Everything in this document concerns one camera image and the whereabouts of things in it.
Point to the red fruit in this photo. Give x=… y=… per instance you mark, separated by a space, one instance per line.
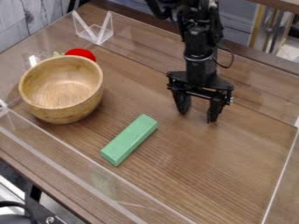
x=83 y=53

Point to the clear acrylic corner bracket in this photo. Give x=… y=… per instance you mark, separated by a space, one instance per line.
x=97 y=33

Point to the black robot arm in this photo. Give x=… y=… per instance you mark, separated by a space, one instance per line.
x=198 y=19

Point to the black table leg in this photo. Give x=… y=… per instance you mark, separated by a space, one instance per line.
x=42 y=214

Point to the clear acrylic front barrier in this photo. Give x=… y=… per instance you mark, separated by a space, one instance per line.
x=99 y=196

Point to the gold metal chair frame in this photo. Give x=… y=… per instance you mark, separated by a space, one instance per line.
x=270 y=29

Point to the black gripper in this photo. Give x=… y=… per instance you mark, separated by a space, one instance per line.
x=205 y=87

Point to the wooden bowl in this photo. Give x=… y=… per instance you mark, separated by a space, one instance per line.
x=62 y=88

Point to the green rectangular block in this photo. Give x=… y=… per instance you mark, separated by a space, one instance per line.
x=130 y=138

